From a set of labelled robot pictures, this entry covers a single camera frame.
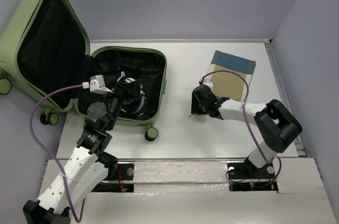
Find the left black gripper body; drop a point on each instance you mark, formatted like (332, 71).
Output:
(115, 102)

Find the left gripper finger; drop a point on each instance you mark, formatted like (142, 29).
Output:
(123, 89)
(131, 95)

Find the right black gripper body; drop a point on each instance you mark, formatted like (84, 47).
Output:
(197, 107)

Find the black and white headset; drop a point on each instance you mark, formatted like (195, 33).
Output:
(133, 108)

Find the blue and tan cloth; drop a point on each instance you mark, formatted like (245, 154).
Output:
(230, 75)

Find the green hard-shell suitcase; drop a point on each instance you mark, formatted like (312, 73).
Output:
(45, 50)

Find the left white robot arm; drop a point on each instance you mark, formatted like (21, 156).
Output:
(89, 164)

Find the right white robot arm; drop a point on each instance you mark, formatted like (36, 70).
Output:
(276, 124)

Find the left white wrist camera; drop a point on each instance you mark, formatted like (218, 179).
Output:
(97, 85)

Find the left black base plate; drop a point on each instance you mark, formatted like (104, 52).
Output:
(120, 181)

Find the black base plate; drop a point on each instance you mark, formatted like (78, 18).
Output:
(120, 181)
(242, 181)

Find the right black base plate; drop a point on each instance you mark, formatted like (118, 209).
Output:
(242, 181)

